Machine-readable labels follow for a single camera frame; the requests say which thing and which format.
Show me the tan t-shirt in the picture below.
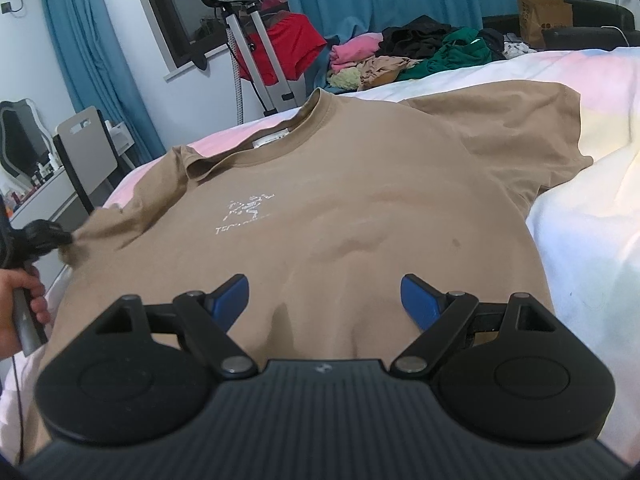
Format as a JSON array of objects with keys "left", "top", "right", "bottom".
[{"left": 19, "top": 79, "right": 595, "bottom": 456}]

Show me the person left hand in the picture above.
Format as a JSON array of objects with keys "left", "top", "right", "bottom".
[{"left": 0, "top": 268, "right": 51, "bottom": 360}]

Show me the white dresser desk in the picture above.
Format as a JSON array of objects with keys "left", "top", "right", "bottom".
[{"left": 10, "top": 168, "right": 88, "bottom": 292}]

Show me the grey black chair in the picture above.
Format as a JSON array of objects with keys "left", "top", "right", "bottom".
[{"left": 53, "top": 106, "right": 128, "bottom": 214}]

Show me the pastel tie-dye bed sheet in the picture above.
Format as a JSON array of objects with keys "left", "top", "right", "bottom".
[{"left": 0, "top": 45, "right": 640, "bottom": 461}]

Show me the left blue curtain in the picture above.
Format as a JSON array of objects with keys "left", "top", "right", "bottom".
[{"left": 42, "top": 0, "right": 166, "bottom": 164}]

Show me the beige garment in pile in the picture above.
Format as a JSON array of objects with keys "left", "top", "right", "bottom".
[{"left": 357, "top": 55, "right": 420, "bottom": 91}]

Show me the yellow green garment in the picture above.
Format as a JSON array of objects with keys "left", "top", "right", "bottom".
[{"left": 326, "top": 66, "right": 361, "bottom": 93}]

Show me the pink garment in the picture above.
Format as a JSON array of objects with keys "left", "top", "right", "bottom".
[{"left": 329, "top": 32, "right": 383, "bottom": 73}]

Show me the black garment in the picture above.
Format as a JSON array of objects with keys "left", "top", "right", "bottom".
[{"left": 375, "top": 15, "right": 504, "bottom": 61}]

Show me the red garment on stand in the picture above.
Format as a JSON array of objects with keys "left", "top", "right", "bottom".
[{"left": 246, "top": 11, "right": 326, "bottom": 86}]

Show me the brown paper bag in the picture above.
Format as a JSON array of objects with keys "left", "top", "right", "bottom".
[{"left": 518, "top": 0, "right": 573, "bottom": 48}]

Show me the black sofa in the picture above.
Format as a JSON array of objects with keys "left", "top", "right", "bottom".
[{"left": 483, "top": 0, "right": 639, "bottom": 51}]

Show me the wavy frame mirror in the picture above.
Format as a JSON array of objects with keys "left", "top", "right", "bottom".
[{"left": 1, "top": 99, "right": 52, "bottom": 188}]

